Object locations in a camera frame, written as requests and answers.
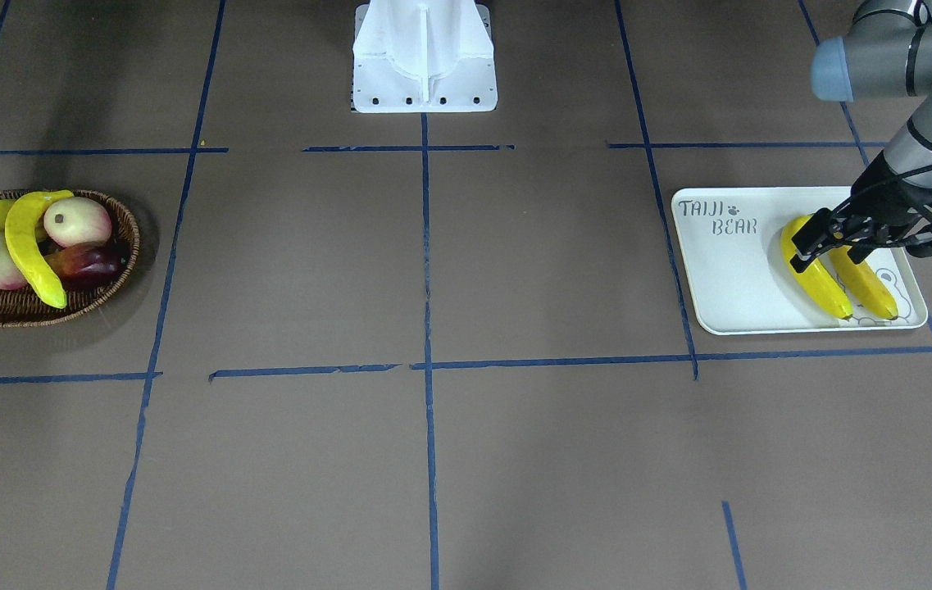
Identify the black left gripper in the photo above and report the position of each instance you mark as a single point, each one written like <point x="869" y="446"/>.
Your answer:
<point x="885" y="199"/>

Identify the yellow banana carried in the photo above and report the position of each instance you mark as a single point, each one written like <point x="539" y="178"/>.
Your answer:
<point x="864" y="284"/>
<point x="815" y="281"/>

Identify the yellow banana front basket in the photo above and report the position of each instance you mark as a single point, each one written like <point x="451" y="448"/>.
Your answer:
<point x="41" y="278"/>

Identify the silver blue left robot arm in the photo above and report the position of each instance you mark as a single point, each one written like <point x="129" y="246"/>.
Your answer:
<point x="887" y="52"/>

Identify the white bear tray plate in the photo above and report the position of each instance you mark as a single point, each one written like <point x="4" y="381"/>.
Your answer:
<point x="736" y="274"/>

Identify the brown wicker basket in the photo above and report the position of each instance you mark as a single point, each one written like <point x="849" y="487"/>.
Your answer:
<point x="23" y="308"/>

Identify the red mango fruit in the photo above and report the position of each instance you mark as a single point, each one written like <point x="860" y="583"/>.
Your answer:
<point x="89" y="265"/>

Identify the white camera mast with base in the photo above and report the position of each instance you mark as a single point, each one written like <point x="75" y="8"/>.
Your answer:
<point x="423" y="57"/>

